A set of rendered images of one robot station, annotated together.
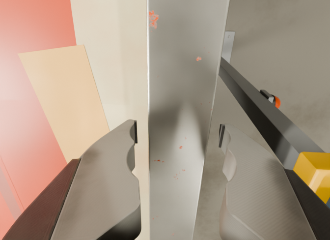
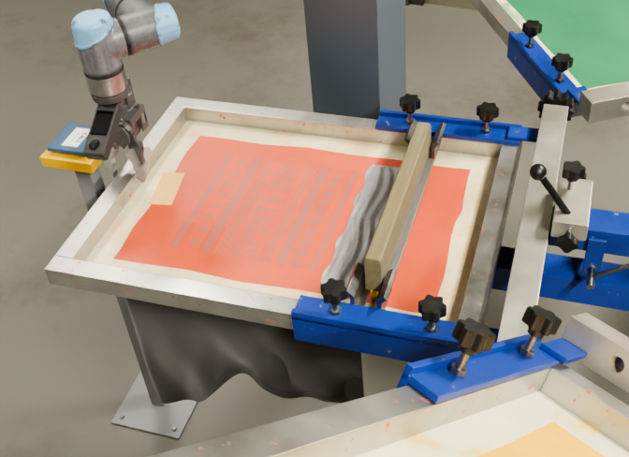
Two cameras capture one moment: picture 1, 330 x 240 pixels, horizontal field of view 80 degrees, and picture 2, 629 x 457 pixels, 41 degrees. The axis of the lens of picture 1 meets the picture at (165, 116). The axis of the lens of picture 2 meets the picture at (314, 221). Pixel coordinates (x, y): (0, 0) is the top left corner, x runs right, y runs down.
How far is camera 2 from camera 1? 1.68 m
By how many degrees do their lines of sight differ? 26
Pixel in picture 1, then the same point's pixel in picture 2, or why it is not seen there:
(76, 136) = (172, 183)
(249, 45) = (95, 399)
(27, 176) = (207, 171)
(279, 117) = not seen: hidden behind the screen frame
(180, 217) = not seen: hidden behind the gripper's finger
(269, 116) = not seen: hidden behind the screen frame
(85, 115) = (163, 188)
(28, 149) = (196, 181)
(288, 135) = (93, 194)
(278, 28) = (46, 414)
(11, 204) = (226, 162)
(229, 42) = (124, 409)
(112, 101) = (150, 190)
